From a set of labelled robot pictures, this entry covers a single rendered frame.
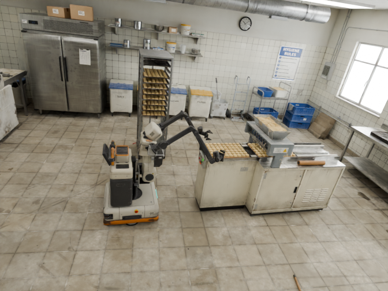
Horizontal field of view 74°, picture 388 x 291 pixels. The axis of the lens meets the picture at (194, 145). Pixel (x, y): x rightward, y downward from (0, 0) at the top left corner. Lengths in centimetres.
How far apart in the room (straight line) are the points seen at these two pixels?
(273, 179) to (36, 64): 506
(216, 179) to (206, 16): 444
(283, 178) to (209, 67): 417
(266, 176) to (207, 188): 78
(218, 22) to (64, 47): 350
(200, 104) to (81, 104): 275
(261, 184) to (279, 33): 480
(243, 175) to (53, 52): 449
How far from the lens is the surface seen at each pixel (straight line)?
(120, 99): 640
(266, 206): 383
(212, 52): 695
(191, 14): 678
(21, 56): 736
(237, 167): 343
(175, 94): 634
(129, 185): 310
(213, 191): 354
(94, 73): 605
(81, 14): 611
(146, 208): 330
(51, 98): 645
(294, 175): 370
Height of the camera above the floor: 245
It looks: 27 degrees down
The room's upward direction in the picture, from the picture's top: 8 degrees clockwise
